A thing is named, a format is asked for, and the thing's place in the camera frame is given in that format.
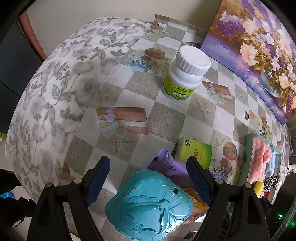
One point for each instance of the grey floral tablecloth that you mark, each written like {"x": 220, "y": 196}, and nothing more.
{"x": 46, "y": 92}

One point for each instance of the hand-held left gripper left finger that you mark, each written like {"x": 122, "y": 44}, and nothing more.
{"x": 97, "y": 183}

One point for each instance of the green packet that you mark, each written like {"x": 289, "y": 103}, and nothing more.
{"x": 2, "y": 136}

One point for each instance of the dark cupboard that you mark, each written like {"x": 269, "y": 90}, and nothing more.
{"x": 13, "y": 69}

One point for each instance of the teal plastic toy case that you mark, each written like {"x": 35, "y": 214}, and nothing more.
{"x": 148, "y": 204}

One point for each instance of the green tissue pack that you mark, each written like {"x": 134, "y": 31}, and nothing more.
{"x": 196, "y": 150}

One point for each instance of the red-brown wooden strip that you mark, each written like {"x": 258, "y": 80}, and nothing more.
{"x": 32, "y": 39}

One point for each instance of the red scrunchie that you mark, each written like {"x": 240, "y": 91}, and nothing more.
{"x": 267, "y": 194}

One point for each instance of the blue face mask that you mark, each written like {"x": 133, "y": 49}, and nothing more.
{"x": 274, "y": 162}

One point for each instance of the pink striped knit cloth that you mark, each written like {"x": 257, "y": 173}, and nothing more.
{"x": 260, "y": 155}

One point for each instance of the purple packet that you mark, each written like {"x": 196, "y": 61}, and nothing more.
{"x": 168, "y": 168}

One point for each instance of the flower painting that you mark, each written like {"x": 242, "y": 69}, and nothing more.
{"x": 254, "y": 46}

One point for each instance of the black and white leopard scrunchie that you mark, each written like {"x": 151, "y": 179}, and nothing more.
{"x": 271, "y": 182}

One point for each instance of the teal tray with white inside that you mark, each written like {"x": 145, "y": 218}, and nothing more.
{"x": 248, "y": 150}

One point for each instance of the person's black clothing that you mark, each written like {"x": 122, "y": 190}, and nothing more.
{"x": 13, "y": 185}

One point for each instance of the white pill bottle green label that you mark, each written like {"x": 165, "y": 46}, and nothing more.
{"x": 185, "y": 76}

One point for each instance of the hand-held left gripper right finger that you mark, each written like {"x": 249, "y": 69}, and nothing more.
{"x": 200, "y": 183}

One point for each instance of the orange packet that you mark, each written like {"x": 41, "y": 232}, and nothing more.
{"x": 196, "y": 204}

